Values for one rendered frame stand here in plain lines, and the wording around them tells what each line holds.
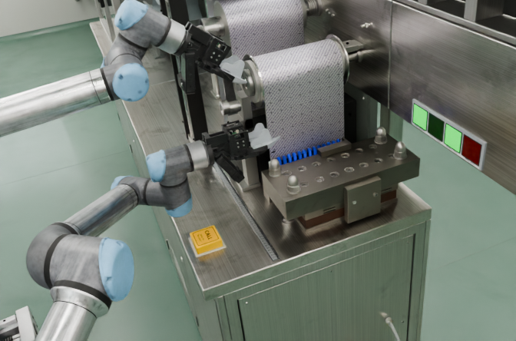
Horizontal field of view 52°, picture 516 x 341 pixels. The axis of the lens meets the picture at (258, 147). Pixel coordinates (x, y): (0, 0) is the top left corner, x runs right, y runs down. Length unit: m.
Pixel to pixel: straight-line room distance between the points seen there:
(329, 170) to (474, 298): 1.30
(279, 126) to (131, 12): 0.50
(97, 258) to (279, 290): 0.53
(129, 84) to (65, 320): 0.47
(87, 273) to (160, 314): 1.49
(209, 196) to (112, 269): 0.61
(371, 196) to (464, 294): 1.22
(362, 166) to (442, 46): 0.40
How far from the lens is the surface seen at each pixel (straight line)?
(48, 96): 1.17
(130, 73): 1.13
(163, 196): 1.41
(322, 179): 1.40
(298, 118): 1.46
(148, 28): 1.25
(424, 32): 1.28
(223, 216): 1.51
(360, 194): 1.40
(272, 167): 1.40
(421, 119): 1.35
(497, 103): 1.15
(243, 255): 1.38
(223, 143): 1.38
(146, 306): 2.59
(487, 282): 2.64
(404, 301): 1.71
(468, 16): 1.17
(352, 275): 1.51
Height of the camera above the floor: 1.82
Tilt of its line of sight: 31 degrees down
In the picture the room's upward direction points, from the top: 7 degrees counter-clockwise
